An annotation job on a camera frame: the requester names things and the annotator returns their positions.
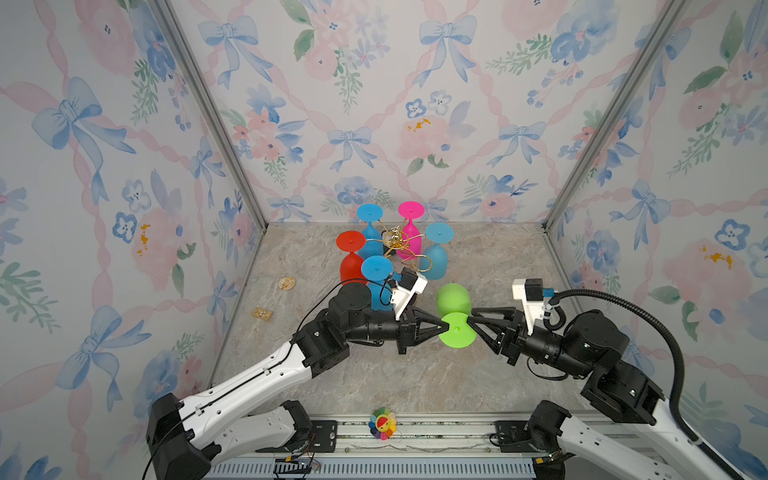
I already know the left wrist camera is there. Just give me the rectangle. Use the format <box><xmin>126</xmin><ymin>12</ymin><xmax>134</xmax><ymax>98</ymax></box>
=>
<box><xmin>390</xmin><ymin>267</ymin><xmax>428</xmax><ymax>321</ymax></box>

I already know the right frame post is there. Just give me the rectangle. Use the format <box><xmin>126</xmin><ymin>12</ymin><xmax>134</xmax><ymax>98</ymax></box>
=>
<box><xmin>542</xmin><ymin>0</ymin><xmax>690</xmax><ymax>234</ymax></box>

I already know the front blue wine glass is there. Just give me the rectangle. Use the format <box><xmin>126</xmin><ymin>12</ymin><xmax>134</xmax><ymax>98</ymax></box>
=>
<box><xmin>361</xmin><ymin>255</ymin><xmax>394</xmax><ymax>311</ymax></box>

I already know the back blue wine glass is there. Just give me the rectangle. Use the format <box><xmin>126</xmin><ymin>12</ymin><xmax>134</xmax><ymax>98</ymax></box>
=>
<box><xmin>357</xmin><ymin>203</ymin><xmax>383</xmax><ymax>259</ymax></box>

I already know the square cracker piece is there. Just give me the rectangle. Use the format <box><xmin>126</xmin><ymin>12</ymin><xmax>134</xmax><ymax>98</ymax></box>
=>
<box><xmin>251</xmin><ymin>307</ymin><xmax>273</xmax><ymax>321</ymax></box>

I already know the red wine glass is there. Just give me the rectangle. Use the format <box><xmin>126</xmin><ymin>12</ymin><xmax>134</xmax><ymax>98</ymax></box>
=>
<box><xmin>336</xmin><ymin>230</ymin><xmax>367</xmax><ymax>284</ymax></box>

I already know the teal wine glass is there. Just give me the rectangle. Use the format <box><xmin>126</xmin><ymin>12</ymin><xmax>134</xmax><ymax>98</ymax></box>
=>
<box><xmin>419</xmin><ymin>223</ymin><xmax>455</xmax><ymax>280</ymax></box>

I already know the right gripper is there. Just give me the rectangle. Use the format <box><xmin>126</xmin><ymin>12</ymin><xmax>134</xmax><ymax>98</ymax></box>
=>
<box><xmin>469</xmin><ymin>308</ymin><xmax>593</xmax><ymax>384</ymax></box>

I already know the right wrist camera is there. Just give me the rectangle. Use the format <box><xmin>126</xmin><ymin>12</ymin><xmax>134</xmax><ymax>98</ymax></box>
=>
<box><xmin>512</xmin><ymin>278</ymin><xmax>556</xmax><ymax>333</ymax></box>

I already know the green wine glass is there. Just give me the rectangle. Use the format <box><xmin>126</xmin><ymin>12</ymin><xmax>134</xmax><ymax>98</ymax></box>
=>
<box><xmin>437</xmin><ymin>283</ymin><xmax>477</xmax><ymax>349</ymax></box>

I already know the gold wire glass rack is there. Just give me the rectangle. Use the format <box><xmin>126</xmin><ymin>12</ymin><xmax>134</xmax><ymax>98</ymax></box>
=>
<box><xmin>380</xmin><ymin>226</ymin><xmax>434</xmax><ymax>273</ymax></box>

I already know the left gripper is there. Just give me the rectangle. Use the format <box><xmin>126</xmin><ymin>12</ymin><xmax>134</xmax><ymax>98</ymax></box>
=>
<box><xmin>341</xmin><ymin>307</ymin><xmax>447</xmax><ymax>357</ymax></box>

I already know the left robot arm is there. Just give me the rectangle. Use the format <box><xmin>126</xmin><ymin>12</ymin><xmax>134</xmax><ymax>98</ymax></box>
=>
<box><xmin>145</xmin><ymin>282</ymin><xmax>450</xmax><ymax>479</ymax></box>

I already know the round cracker piece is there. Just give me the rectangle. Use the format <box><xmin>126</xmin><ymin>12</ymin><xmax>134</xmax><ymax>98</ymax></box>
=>
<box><xmin>278</xmin><ymin>276</ymin><xmax>296</xmax><ymax>291</ymax></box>

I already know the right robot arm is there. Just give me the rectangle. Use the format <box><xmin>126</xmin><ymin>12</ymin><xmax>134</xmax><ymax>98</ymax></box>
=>
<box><xmin>467</xmin><ymin>307</ymin><xmax>745</xmax><ymax>479</ymax></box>

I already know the rainbow flower toy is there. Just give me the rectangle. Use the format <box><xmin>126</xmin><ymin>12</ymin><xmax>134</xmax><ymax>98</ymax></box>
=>
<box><xmin>368</xmin><ymin>407</ymin><xmax>397</xmax><ymax>441</ymax></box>

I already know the aluminium mounting rail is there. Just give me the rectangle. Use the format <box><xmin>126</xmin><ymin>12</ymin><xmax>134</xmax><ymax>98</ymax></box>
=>
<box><xmin>161</xmin><ymin>411</ymin><xmax>679</xmax><ymax>480</ymax></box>

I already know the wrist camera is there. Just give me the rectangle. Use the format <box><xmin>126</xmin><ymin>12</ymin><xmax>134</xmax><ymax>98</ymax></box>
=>
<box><xmin>512</xmin><ymin>278</ymin><xmax>556</xmax><ymax>333</ymax></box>
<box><xmin>390</xmin><ymin>267</ymin><xmax>428</xmax><ymax>321</ymax></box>

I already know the pink wine glass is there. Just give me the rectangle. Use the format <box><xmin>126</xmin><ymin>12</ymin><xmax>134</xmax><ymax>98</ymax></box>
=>
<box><xmin>398</xmin><ymin>201</ymin><xmax>425</xmax><ymax>260</ymax></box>

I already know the left frame post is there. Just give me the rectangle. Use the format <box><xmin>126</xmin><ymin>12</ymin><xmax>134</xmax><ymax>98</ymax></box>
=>
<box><xmin>148</xmin><ymin>0</ymin><xmax>268</xmax><ymax>234</ymax></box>

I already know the blue wine glass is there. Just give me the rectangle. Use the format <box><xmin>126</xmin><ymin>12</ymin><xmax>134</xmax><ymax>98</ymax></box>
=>
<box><xmin>361</xmin><ymin>255</ymin><xmax>394</xmax><ymax>311</ymax></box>
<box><xmin>357</xmin><ymin>203</ymin><xmax>383</xmax><ymax>259</ymax></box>

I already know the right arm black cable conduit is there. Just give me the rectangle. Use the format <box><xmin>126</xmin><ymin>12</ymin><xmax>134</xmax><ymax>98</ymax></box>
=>
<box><xmin>548</xmin><ymin>289</ymin><xmax>751</xmax><ymax>480</ymax></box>

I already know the frame post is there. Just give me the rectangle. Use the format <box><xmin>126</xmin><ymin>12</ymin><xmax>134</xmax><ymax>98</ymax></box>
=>
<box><xmin>542</xmin><ymin>0</ymin><xmax>690</xmax><ymax>234</ymax></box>
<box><xmin>148</xmin><ymin>0</ymin><xmax>268</xmax><ymax>234</ymax></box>

